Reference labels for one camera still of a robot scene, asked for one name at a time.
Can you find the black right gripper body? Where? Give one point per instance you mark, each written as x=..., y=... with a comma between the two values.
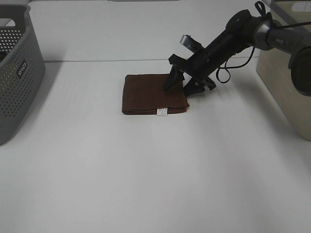
x=202, y=63

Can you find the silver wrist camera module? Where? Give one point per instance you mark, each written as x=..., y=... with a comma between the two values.
x=188, y=42

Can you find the brown towel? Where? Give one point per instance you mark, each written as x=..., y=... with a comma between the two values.
x=143, y=94

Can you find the grey perforated plastic basket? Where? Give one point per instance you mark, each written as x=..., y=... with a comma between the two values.
x=21, y=68

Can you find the white towel care label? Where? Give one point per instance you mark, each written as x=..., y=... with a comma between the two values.
x=162, y=112

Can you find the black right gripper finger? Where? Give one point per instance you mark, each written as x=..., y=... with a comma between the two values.
x=175, y=76
x=194, y=87

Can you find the beige plastic storage bin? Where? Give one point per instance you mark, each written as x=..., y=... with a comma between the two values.
x=272, y=68

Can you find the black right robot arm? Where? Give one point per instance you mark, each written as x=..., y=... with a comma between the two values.
x=241, y=32

